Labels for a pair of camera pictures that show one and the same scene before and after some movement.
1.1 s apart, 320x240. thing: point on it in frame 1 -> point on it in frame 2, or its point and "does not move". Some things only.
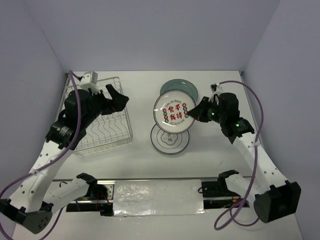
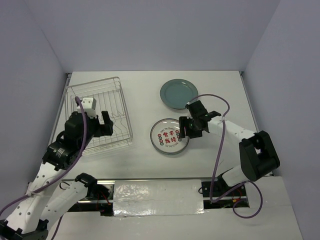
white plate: x=170 y=111 -> x=165 y=137
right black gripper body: x=212 y=112 -> x=192 y=128
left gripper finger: x=119 y=101 -> x=108 y=124
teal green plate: x=180 y=84 does not move
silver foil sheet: x=133 y=197 does not move
